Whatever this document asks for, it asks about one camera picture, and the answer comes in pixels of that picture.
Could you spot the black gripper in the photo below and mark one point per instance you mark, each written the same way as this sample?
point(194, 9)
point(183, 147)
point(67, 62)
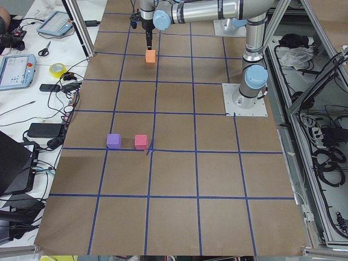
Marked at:
point(147, 24)

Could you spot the orange foam block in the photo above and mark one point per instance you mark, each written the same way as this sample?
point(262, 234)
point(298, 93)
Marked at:
point(150, 56)

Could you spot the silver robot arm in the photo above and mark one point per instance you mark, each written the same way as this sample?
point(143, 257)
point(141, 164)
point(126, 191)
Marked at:
point(204, 38)
point(161, 15)

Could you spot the far teach pendant tablet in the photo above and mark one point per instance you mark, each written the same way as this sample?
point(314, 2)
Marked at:
point(56, 25)

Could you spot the teach pendant tablet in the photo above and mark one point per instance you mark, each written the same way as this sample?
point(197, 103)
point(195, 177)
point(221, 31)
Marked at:
point(56, 25)
point(17, 71)

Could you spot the yellow tape roll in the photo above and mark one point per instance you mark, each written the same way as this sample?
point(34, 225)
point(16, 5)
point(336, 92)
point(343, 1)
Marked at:
point(57, 70)

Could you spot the pink foam block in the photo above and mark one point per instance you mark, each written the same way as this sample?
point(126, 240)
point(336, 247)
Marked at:
point(141, 142)

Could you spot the purple foam block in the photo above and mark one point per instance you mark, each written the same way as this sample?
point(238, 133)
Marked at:
point(114, 141)

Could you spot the black phone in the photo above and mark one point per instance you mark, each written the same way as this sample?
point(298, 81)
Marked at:
point(49, 88)

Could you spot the near teach pendant tablet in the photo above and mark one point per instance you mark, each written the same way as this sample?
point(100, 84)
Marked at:
point(17, 71)

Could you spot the black power adapter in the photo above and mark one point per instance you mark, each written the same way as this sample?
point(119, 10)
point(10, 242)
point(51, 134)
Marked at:
point(45, 130)

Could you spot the crumpled white cloth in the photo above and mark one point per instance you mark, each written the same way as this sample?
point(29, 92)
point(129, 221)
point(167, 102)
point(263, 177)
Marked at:
point(298, 58)

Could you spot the black laptop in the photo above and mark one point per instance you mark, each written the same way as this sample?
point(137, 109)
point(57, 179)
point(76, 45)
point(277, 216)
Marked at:
point(18, 160)

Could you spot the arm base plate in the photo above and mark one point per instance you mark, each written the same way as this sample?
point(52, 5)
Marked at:
point(230, 27)
point(238, 105)

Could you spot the aluminium frame post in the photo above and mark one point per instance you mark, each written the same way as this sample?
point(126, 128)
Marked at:
point(75, 15)

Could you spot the black handled scissors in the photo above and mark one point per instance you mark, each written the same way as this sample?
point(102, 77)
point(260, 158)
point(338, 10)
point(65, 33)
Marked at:
point(44, 52)

